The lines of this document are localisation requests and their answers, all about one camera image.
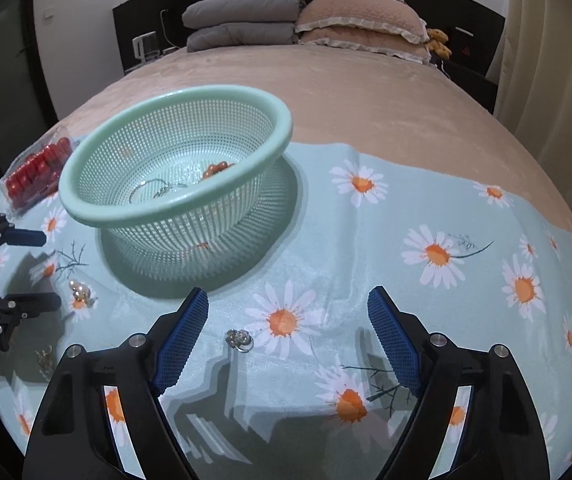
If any pearl earring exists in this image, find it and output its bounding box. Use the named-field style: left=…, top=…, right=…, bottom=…
left=68, top=280, right=95, bottom=310

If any silver rhinestone earring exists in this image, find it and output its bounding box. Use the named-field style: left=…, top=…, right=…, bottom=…
left=225, top=330, right=254, bottom=353

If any silver hoop earring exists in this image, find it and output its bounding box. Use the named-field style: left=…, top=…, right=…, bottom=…
left=128, top=178, right=187, bottom=204

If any brown wooden bead bracelet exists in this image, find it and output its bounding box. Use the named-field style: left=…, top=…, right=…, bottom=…
left=200, top=160, right=237, bottom=180

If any clear box of cherry tomatoes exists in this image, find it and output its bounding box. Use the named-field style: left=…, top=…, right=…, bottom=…
left=2, top=126, right=77, bottom=214

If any daisy print blue cloth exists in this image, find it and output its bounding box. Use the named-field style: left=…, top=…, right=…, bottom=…
left=0, top=144, right=572, bottom=479

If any mint green plastic basket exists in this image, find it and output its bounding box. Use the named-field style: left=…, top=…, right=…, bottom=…
left=59, top=84, right=297, bottom=283

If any white appliance on nightstand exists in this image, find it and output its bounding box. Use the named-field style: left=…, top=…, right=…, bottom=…
left=132, top=32, right=160, bottom=63

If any beige bedspread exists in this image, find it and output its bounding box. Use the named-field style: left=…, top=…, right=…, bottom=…
left=60, top=44, right=572, bottom=232

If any lower beige ruffled pillow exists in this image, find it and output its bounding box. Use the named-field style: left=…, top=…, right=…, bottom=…
left=299, top=26, right=430, bottom=65

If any beige ruffled pillow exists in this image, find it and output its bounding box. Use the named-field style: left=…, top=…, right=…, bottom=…
left=295, top=0, right=429, bottom=44
left=299, top=26, right=430, bottom=65

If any brown teddy bear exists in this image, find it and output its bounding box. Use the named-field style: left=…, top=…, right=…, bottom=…
left=426, top=28, right=452, bottom=61

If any lower grey folded blanket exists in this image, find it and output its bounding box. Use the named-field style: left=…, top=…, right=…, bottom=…
left=186, top=23, right=297, bottom=52

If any grey folded blanket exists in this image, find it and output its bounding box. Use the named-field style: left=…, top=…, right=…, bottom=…
left=186, top=23, right=297, bottom=52
left=182, top=0, right=304, bottom=29

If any beige curtain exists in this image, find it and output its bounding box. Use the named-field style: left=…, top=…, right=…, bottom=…
left=494, top=0, right=572, bottom=231

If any upper beige ruffled pillow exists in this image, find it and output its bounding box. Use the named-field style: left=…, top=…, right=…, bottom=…
left=295, top=0, right=429, bottom=44

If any upper grey folded blanket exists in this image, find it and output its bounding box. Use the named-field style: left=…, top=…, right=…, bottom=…
left=182, top=0, right=304, bottom=29

